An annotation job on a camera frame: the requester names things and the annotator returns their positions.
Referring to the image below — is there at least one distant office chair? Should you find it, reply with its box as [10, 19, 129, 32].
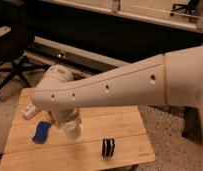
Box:
[170, 0, 203, 21]

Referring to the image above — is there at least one black office chair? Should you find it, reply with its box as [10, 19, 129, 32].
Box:
[0, 25, 48, 90]

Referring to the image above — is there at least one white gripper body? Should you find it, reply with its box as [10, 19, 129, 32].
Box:
[49, 108, 81, 128]

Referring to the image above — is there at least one blue sponge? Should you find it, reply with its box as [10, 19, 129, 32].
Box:
[32, 121, 52, 144]

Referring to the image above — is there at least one white ceramic cup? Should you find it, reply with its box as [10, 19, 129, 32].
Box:
[63, 121, 83, 139]

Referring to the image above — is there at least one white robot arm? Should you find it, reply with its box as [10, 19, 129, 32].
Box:
[32, 46, 203, 130]

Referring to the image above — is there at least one small wooden table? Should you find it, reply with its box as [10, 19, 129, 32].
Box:
[0, 88, 155, 171]

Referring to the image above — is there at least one white tube bottle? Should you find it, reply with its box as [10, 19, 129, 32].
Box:
[22, 103, 40, 120]

